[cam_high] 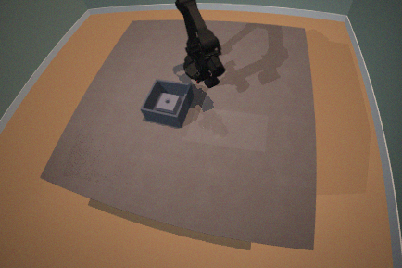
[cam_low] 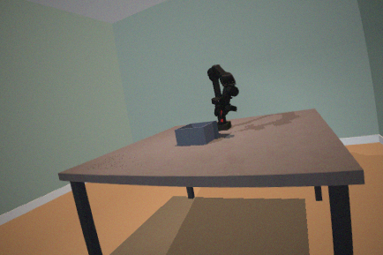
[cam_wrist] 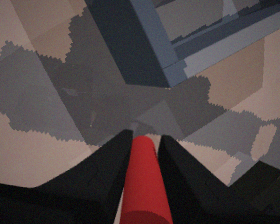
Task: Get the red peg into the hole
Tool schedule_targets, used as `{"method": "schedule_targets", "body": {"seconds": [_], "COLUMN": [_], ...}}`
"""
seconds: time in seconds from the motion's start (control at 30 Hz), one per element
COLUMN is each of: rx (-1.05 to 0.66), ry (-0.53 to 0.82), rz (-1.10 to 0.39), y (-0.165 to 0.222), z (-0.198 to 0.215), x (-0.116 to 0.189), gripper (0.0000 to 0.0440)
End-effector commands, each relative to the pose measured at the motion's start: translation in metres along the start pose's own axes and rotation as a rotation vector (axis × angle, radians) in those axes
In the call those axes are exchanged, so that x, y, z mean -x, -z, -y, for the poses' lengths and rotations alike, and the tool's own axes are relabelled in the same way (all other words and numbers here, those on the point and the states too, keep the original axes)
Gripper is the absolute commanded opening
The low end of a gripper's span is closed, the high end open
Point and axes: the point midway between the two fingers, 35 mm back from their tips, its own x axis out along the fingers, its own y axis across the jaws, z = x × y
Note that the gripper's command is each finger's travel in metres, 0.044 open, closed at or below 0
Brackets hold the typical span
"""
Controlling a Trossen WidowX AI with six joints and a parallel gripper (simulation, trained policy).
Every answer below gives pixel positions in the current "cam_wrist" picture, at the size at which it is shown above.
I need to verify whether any red peg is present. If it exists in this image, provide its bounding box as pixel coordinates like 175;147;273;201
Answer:
119;136;174;224

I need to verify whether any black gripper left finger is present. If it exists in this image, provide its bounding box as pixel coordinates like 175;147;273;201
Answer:
0;128;134;224

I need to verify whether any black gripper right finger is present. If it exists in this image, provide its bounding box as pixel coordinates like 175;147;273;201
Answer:
157;134;280;224

